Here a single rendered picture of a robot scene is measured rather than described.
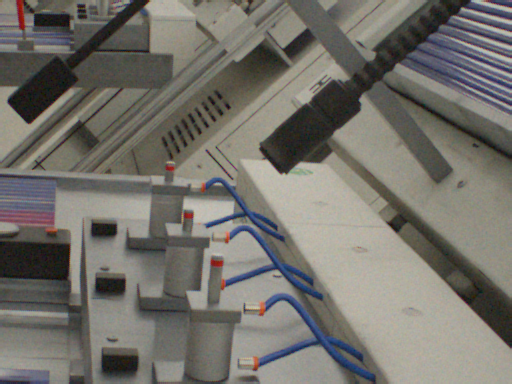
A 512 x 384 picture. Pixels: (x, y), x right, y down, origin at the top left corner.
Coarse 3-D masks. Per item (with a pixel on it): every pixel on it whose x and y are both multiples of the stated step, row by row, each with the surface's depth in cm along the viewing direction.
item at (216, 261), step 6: (210, 258) 47; (216, 258) 47; (222, 258) 47; (210, 264) 47; (216, 264) 47; (222, 264) 47; (210, 270) 47; (216, 270) 47; (222, 270) 47; (210, 276) 47; (216, 276) 47; (222, 276) 47; (210, 282) 47; (216, 282) 47; (210, 288) 47; (216, 288) 47; (210, 294) 47; (216, 294) 47; (210, 300) 47; (216, 300) 47
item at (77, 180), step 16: (0, 176) 103; (16, 176) 103; (32, 176) 103; (48, 176) 104; (64, 176) 104; (80, 176) 104; (96, 176) 105; (112, 176) 106; (128, 176) 106; (144, 176) 107; (192, 192) 107; (208, 192) 107; (224, 192) 107
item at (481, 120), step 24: (408, 0) 94; (432, 0) 96; (384, 24) 94; (408, 24) 97; (360, 48) 95; (384, 48) 95; (336, 72) 106; (408, 72) 81; (312, 96) 106; (408, 96) 87; (432, 96) 76; (456, 96) 71; (456, 120) 75; (480, 120) 67; (504, 120) 63; (504, 144) 66
